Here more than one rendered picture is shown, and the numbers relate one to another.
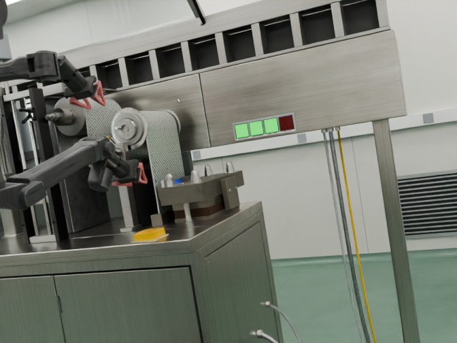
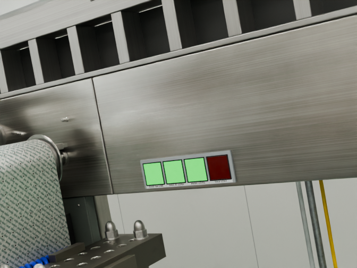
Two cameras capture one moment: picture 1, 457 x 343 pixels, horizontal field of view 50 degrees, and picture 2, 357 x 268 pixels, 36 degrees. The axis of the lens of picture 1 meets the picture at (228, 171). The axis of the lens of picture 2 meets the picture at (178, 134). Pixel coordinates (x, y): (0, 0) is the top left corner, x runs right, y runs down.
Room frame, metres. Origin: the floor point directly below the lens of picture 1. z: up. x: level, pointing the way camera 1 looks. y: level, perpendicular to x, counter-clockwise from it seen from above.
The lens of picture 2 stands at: (0.64, -0.44, 1.34)
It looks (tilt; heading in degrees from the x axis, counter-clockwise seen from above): 3 degrees down; 13
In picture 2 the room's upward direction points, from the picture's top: 10 degrees counter-clockwise
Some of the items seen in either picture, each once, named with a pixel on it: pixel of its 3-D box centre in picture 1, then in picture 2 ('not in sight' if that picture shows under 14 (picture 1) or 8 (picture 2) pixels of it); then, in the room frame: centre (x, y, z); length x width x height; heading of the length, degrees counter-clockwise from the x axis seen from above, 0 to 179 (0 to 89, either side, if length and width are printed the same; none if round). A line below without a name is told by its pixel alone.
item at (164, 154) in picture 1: (166, 162); (27, 229); (1.80, 0.22, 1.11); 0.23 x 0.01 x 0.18; 158
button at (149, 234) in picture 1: (149, 234); not in sight; (1.44, 0.26, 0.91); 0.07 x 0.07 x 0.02; 68
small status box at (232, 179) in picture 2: (264, 126); (185, 170); (1.86, -0.16, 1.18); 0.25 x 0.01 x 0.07; 68
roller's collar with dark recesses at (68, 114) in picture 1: (63, 116); not in sight; (1.78, 0.56, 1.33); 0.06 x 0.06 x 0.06; 68
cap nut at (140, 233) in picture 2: (229, 167); (139, 228); (1.92, -0.01, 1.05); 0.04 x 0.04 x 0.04
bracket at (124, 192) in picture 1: (123, 186); not in sight; (1.69, 0.37, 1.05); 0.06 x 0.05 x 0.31; 158
